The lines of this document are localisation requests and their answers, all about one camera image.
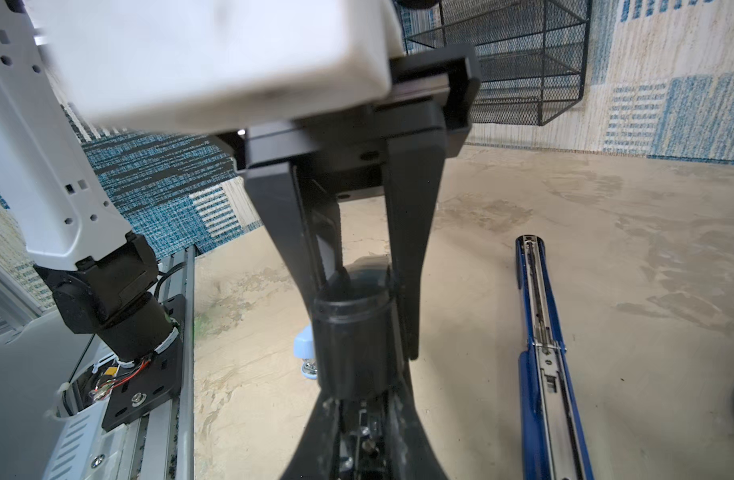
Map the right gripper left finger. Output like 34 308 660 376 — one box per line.
281 392 341 480

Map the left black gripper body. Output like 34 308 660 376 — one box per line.
208 44 481 195

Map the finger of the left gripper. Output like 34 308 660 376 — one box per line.
243 162 343 312
382 130 447 360

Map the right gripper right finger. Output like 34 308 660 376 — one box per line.
386 363 448 480

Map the black stapler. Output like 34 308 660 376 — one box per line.
312 256 404 479

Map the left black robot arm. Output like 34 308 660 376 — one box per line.
0 1 481 365

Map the black wire mesh shelf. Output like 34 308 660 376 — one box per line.
395 0 593 126

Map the aluminium mounting rail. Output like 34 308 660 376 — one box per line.
0 245 197 480

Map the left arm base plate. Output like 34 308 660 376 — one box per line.
102 294 187 432

